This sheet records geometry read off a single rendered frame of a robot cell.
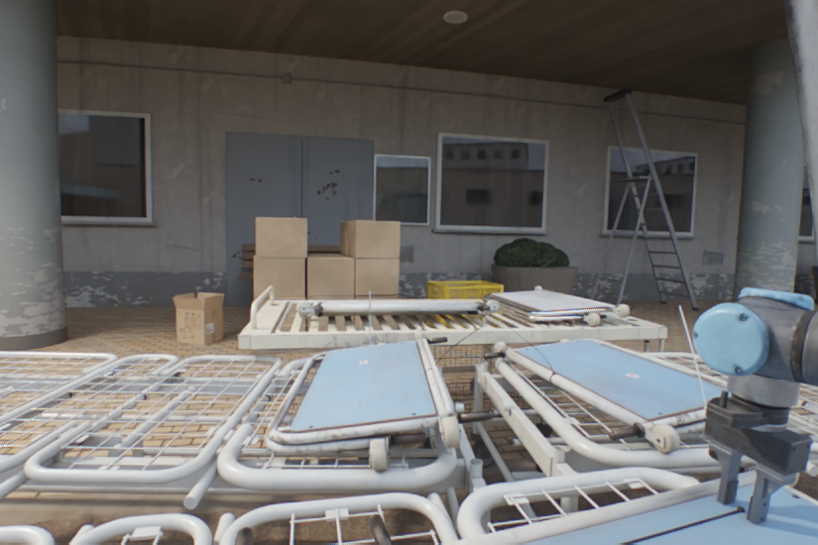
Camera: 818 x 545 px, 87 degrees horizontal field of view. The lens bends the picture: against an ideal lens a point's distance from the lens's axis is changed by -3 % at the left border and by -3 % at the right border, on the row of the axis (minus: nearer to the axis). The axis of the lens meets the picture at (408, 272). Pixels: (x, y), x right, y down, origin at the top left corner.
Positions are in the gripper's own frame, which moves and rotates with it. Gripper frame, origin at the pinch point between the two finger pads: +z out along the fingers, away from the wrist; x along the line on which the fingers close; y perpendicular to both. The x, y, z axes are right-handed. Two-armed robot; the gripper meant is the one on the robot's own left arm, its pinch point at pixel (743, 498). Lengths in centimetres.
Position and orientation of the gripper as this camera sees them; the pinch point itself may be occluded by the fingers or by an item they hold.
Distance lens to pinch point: 94.4
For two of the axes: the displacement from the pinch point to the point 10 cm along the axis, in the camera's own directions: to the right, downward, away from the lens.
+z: -0.4, 9.9, 1.3
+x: -3.2, -1.4, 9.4
